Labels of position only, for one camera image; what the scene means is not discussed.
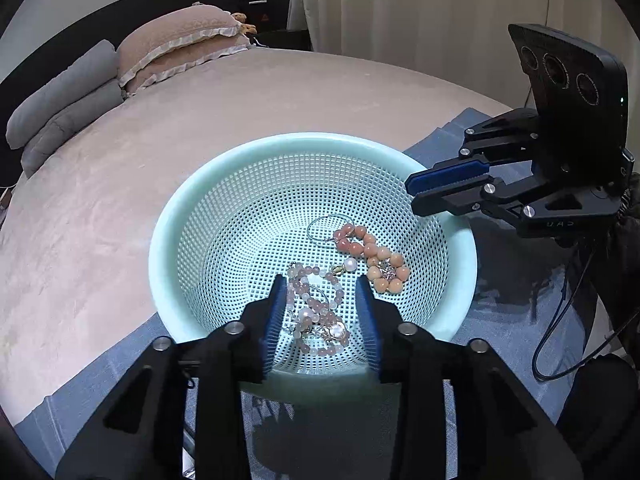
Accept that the person's dark clothing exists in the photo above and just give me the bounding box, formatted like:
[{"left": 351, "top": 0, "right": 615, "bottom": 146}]
[{"left": 552, "top": 352, "right": 640, "bottom": 480}]

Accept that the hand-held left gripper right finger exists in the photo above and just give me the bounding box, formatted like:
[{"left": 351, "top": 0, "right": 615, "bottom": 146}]
[{"left": 354, "top": 276, "right": 585, "bottom": 480}]

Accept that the black headboard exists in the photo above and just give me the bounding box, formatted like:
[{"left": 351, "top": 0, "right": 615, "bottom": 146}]
[{"left": 0, "top": 0, "right": 292, "bottom": 178}]

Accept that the dark nightstand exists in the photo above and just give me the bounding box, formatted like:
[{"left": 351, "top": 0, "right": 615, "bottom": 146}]
[{"left": 252, "top": 29, "right": 313, "bottom": 52}]

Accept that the pink bedspread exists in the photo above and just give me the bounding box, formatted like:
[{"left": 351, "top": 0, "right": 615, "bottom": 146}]
[{"left": 0, "top": 42, "right": 511, "bottom": 426}]

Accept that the grey pillow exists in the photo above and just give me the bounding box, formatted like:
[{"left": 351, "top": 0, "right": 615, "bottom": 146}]
[
  {"left": 6, "top": 39, "right": 121, "bottom": 150},
  {"left": 21, "top": 82, "right": 126, "bottom": 177}
]

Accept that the silver charm chain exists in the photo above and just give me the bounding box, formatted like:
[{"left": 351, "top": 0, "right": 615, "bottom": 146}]
[{"left": 312, "top": 321, "right": 351, "bottom": 346}]

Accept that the beige curtain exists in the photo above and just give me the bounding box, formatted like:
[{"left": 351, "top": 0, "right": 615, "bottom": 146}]
[{"left": 287, "top": 0, "right": 640, "bottom": 126}]

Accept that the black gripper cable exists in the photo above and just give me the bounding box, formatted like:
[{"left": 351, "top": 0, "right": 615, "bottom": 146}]
[{"left": 531, "top": 240, "right": 640, "bottom": 383}]

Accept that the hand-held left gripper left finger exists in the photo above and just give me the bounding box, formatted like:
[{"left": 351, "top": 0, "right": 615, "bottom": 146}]
[{"left": 55, "top": 274, "right": 290, "bottom": 480}]

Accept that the orange bead bracelet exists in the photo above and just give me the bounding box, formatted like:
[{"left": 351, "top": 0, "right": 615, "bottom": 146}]
[{"left": 332, "top": 224, "right": 412, "bottom": 295}]

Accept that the pink ruffled pillow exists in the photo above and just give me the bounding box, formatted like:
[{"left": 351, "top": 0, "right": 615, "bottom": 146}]
[
  {"left": 125, "top": 35, "right": 251, "bottom": 93},
  {"left": 116, "top": 2, "right": 246, "bottom": 86}
]

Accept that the blue cloth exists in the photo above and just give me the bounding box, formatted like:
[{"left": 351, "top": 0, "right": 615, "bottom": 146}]
[{"left": 15, "top": 106, "right": 608, "bottom": 480}]

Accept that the brown plush toy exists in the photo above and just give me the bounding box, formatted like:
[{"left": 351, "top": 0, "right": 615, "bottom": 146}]
[{"left": 231, "top": 11, "right": 258, "bottom": 36}]

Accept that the pink bead necklace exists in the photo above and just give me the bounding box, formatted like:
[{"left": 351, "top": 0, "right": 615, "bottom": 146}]
[{"left": 285, "top": 261, "right": 351, "bottom": 357}]

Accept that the teal plastic basket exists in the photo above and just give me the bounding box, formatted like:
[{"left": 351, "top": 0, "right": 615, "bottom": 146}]
[{"left": 148, "top": 132, "right": 478, "bottom": 406}]

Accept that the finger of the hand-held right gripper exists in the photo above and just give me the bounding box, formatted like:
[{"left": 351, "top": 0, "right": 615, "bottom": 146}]
[
  {"left": 405, "top": 108, "right": 541, "bottom": 197},
  {"left": 410, "top": 164, "right": 551, "bottom": 222}
]

